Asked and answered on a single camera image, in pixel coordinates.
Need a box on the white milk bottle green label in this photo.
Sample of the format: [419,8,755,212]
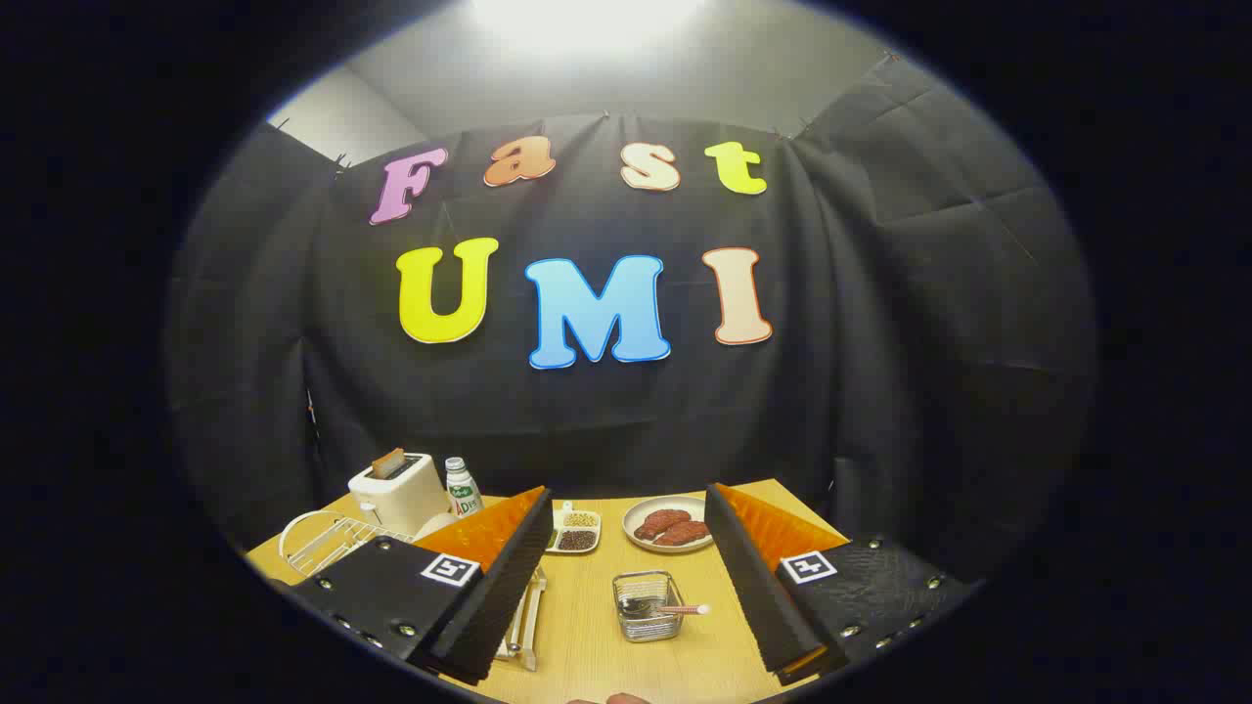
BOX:
[445,457,484,519]

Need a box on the white plate with meat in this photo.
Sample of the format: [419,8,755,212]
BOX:
[622,495,715,554]

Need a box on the black backdrop cloth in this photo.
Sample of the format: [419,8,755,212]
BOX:
[166,59,1101,578]

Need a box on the spoon with pink striped handle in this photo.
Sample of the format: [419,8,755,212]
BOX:
[620,596,710,619]

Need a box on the white toaster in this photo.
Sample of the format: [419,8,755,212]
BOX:
[348,452,453,537]

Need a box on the white wire dish rack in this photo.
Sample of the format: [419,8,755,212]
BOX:
[279,510,547,673]

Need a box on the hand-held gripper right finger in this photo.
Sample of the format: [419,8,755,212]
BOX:
[704,482,979,685]

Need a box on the silver wire basket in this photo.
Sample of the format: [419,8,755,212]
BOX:
[612,571,686,643]

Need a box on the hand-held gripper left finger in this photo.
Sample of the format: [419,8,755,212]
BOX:
[291,486,555,685]

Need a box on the white divided dish with beans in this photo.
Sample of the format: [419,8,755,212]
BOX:
[545,502,603,555]

